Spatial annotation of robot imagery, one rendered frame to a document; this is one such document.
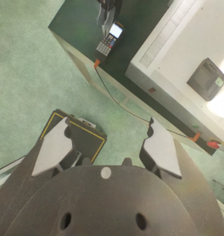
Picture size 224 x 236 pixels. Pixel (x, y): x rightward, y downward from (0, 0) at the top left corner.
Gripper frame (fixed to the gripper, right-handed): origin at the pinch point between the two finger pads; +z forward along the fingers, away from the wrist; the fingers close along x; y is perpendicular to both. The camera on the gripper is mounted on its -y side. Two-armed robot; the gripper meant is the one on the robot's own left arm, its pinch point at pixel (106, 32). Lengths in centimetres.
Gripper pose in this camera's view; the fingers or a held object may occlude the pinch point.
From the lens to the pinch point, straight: 49.5
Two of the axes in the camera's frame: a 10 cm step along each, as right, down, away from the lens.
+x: 8.5, 5.2, 0.9
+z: -1.9, 1.4, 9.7
